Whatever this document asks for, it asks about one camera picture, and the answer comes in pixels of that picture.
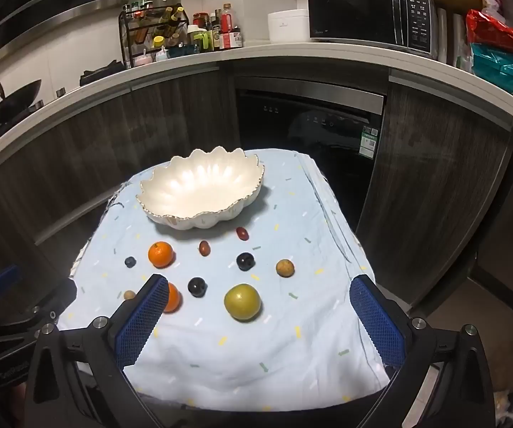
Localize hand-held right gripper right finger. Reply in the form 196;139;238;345
349;274;497;428

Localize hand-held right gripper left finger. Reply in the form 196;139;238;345
24;273;171;428

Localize orange tangerine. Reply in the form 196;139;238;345
148;241;176;269
164;282;182;313

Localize green round fruit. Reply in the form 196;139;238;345
224;284;263;321

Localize white scalloped ceramic bowl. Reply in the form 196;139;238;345
137;146;266;231

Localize light blue patterned cloth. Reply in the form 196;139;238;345
57;148;391;411

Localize dark wood base cabinet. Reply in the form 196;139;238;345
0;60;239;272
355;71;513;317

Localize black wok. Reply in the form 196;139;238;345
0;79;43;128

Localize black built-in dishwasher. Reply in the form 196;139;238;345
235;77;386;233

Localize dark cloth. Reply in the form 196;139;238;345
79;60;126;87

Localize black range hood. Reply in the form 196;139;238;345
0;0;136;61

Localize teal plastic bag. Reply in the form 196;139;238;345
469;44;513;99

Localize white kitchen countertop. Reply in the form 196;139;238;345
0;38;513;179

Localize white paper rolls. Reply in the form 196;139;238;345
437;6;467;67

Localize dark glass bottle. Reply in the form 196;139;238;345
209;11;222;51

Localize red label sauce bottle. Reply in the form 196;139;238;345
219;4;243;51

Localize black microwave oven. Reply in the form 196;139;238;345
307;0;439;58

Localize white rice cooker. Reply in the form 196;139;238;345
268;9;309;44

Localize red plastic bag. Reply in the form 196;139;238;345
465;9;513;54

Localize black wire spice rack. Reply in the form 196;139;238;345
119;4;190;68

